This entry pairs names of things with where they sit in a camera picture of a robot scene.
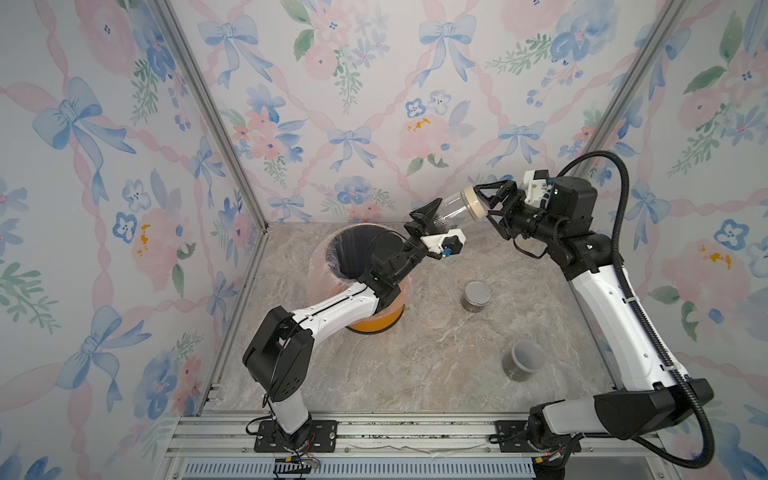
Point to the aluminium frame rail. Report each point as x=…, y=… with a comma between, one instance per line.
x=394, y=446

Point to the right aluminium corner post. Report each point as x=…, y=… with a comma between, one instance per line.
x=601, y=49

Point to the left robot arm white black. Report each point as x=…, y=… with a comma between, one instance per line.
x=279, y=354

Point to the beige jar lid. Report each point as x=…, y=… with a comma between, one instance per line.
x=476, y=206

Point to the aluminium corner post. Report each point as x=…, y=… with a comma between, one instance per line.
x=179, y=45
x=601, y=49

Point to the glass jar with tea leaves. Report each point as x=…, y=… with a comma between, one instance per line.
x=453, y=212

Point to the left aluminium corner post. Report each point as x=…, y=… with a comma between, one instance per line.
x=179, y=45

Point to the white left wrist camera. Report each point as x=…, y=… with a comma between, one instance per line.
x=444, y=245

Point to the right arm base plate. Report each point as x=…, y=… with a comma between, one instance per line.
x=517, y=436

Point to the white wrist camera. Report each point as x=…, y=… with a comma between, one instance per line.
x=444, y=245
x=537, y=185

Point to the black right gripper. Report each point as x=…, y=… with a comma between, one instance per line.
x=509, y=189

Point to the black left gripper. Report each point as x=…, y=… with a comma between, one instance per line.
x=424, y=217

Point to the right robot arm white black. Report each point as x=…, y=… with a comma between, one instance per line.
x=652, y=390

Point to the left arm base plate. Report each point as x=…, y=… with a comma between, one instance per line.
x=315, y=436

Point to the orange trash bin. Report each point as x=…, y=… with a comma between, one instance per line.
x=378, y=309

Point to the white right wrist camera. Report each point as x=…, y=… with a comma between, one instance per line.
x=537, y=185

